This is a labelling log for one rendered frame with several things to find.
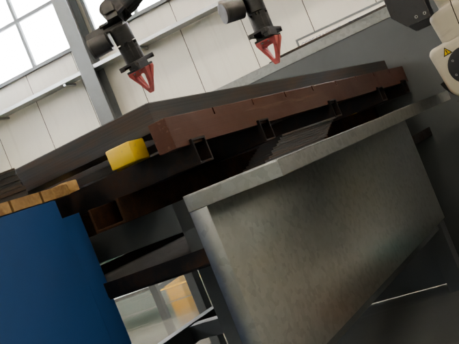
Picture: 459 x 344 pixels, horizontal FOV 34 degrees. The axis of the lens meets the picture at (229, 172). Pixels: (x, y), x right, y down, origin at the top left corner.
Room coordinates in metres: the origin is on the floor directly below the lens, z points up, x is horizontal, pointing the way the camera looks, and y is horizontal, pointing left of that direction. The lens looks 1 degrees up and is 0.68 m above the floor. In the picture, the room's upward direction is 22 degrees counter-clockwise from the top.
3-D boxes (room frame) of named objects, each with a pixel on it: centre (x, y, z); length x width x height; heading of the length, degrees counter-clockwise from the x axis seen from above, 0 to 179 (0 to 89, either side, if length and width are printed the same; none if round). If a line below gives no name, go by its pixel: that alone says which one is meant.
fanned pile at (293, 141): (1.55, -0.12, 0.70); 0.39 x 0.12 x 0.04; 150
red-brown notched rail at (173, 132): (2.07, -0.32, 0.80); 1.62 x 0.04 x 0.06; 150
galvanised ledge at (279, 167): (1.83, -0.32, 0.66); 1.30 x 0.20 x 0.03; 150
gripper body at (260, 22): (2.11, -0.24, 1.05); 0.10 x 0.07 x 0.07; 150
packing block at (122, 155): (1.42, 0.17, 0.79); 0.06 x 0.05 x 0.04; 60
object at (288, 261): (1.87, -0.25, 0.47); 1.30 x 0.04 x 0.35; 150
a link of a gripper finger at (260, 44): (2.12, -0.25, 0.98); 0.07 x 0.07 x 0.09; 60
